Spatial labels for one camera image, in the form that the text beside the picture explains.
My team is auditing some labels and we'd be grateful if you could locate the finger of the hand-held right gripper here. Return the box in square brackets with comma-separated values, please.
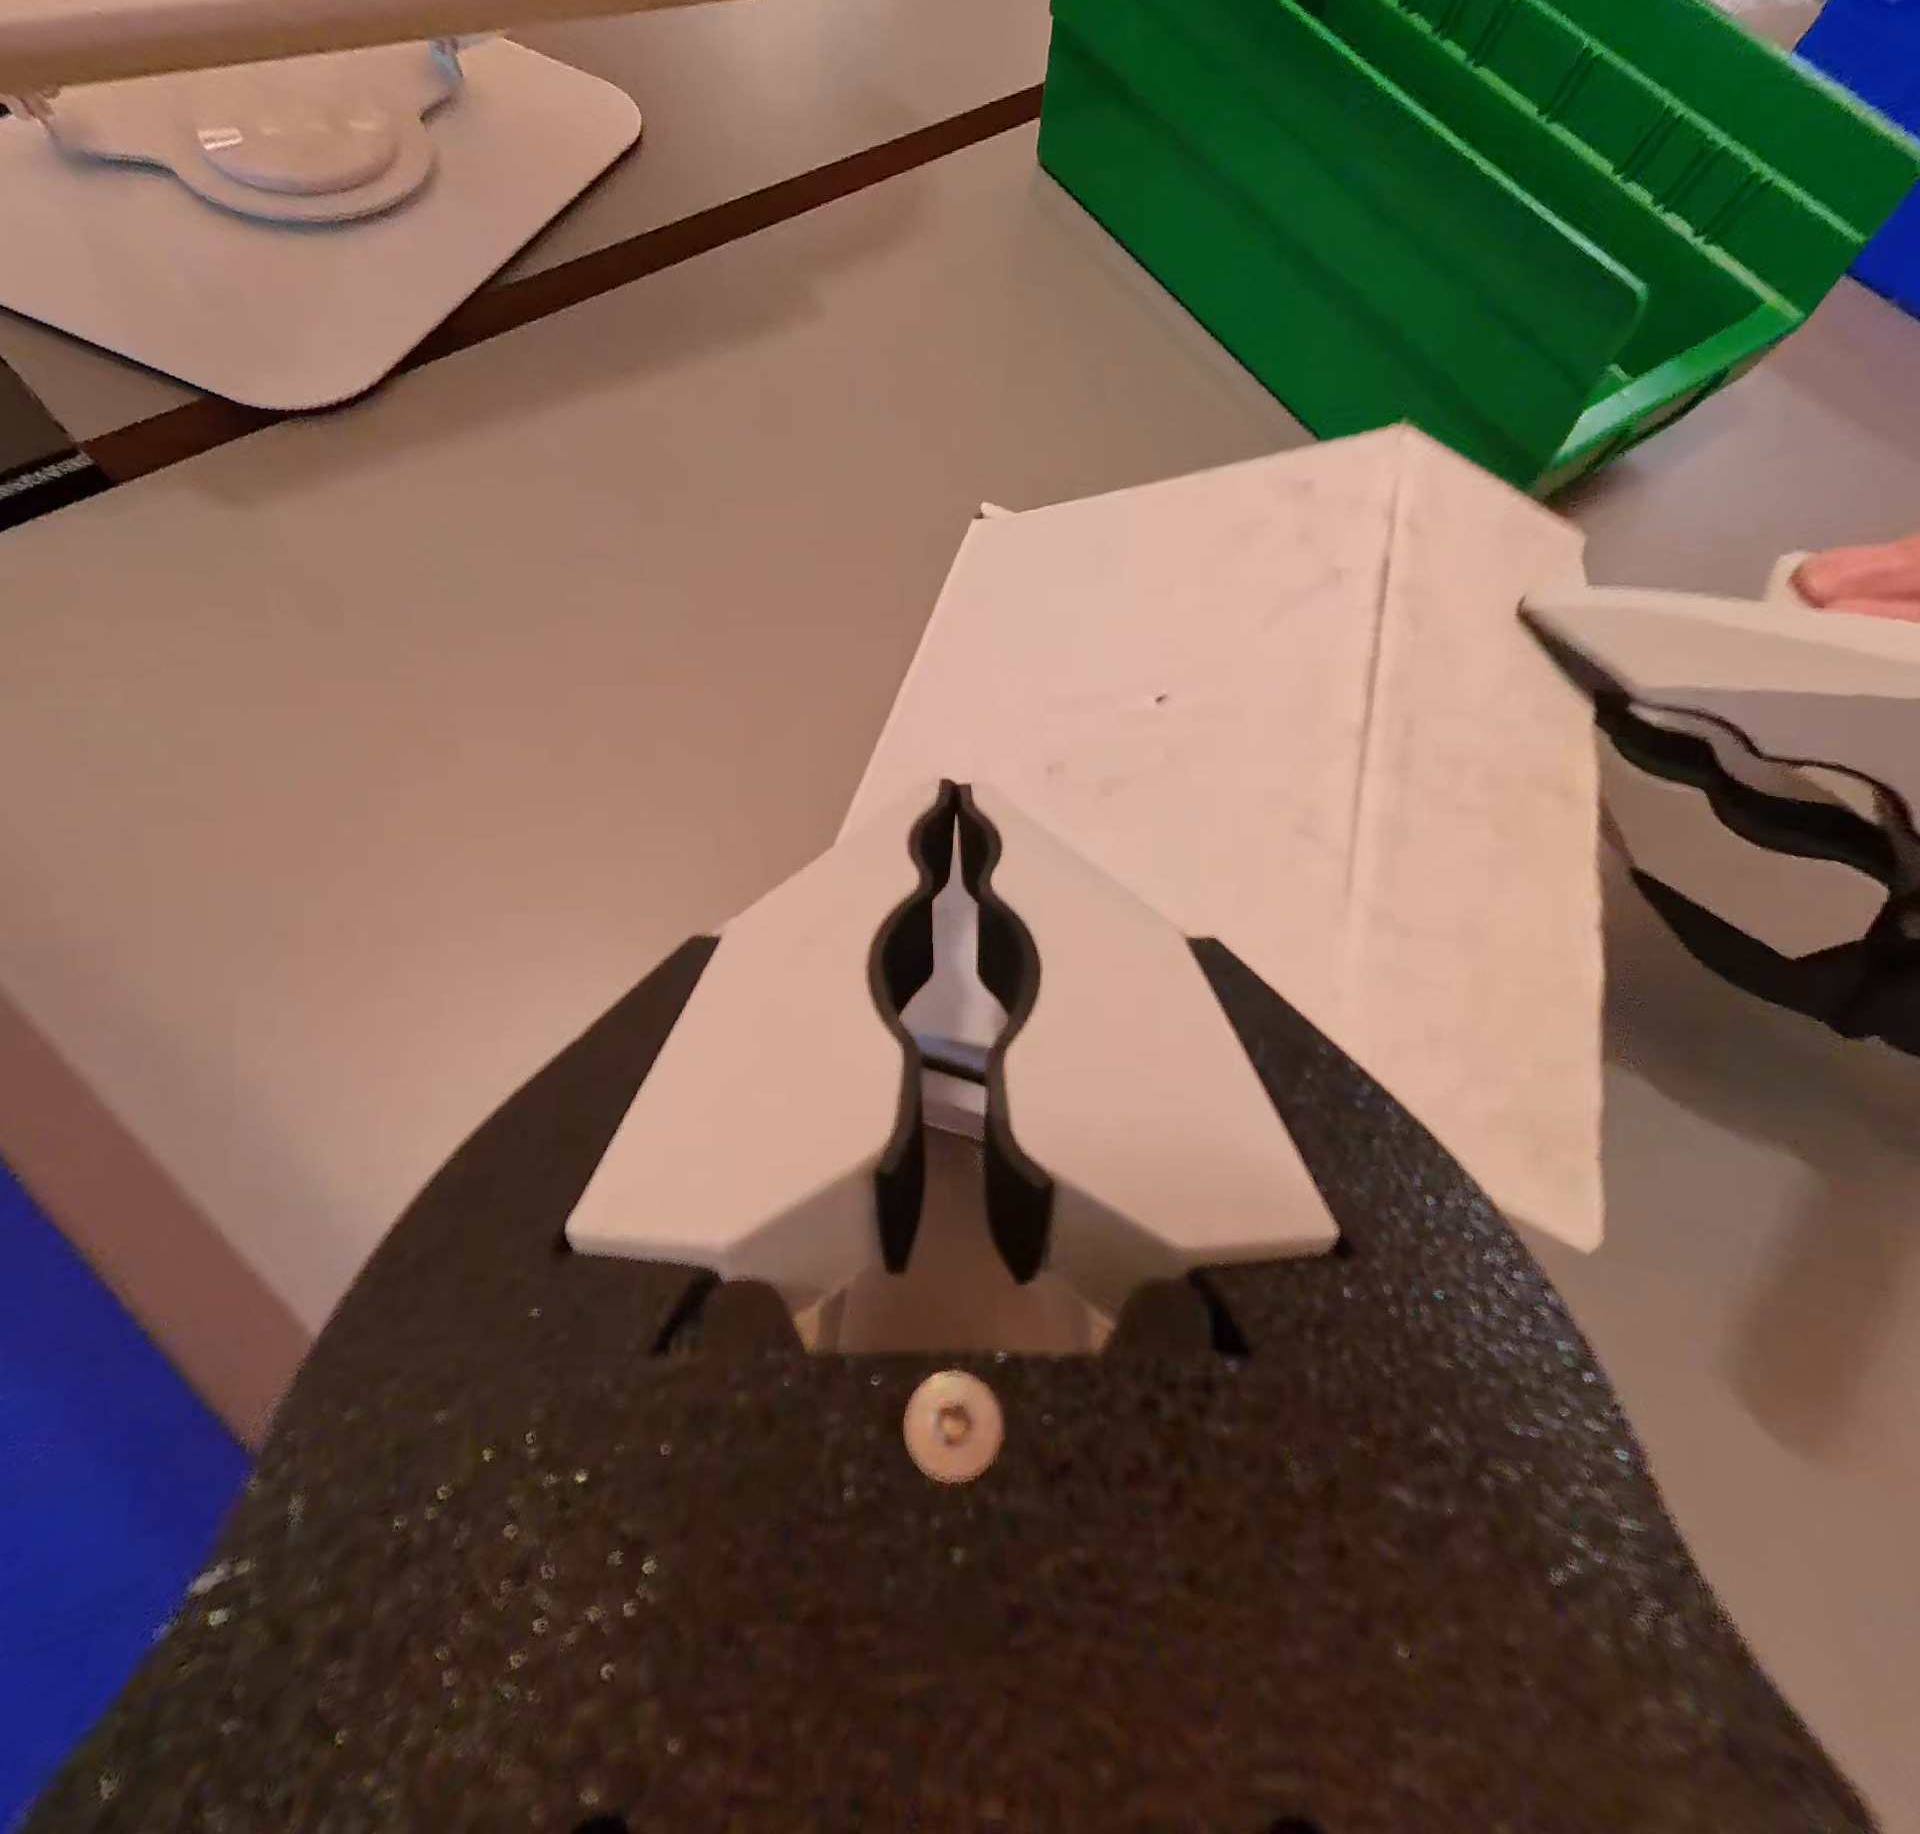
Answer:
[1516, 581, 1920, 822]
[1589, 699, 1920, 966]

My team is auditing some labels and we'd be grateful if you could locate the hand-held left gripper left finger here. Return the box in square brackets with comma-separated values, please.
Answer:
[564, 779, 962, 1312]

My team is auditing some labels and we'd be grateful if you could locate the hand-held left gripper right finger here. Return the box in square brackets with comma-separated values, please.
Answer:
[958, 779, 1340, 1315]

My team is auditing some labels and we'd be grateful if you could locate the white cardboard mailer box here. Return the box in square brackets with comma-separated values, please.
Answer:
[831, 423, 1610, 1254]

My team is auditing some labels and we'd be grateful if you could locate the green plastic bin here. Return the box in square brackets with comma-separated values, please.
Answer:
[1036, 0, 1920, 502]

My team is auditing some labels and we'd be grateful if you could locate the blue plastic bin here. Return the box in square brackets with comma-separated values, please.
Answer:
[0, 1160, 259, 1777]

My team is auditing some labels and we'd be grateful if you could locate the person's right hand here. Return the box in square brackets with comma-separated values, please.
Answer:
[1792, 537, 1920, 614]

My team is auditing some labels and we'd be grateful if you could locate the instruction sheet on stand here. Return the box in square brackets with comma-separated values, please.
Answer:
[0, 0, 842, 412]

